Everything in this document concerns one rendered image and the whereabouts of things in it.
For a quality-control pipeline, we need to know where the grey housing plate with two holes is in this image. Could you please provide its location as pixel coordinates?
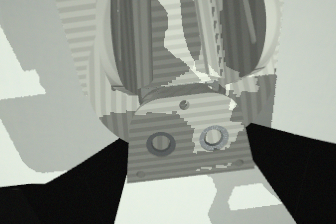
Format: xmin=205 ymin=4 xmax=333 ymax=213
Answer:
xmin=127 ymin=88 xmax=254 ymax=184

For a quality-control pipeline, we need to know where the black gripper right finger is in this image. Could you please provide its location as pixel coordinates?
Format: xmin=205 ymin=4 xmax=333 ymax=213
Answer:
xmin=246 ymin=123 xmax=336 ymax=224

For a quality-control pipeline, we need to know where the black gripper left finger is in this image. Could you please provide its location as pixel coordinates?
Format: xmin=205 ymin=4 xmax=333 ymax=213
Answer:
xmin=0 ymin=138 xmax=129 ymax=224

